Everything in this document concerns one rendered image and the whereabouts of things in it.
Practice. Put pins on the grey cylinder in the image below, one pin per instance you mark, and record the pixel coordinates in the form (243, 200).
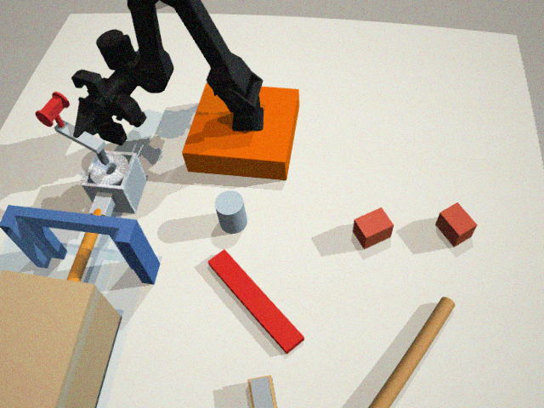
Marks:
(231, 212)

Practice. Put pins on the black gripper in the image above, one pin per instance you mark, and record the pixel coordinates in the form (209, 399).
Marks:
(94, 114)

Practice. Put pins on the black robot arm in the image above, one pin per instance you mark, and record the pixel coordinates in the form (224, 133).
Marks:
(150, 67)

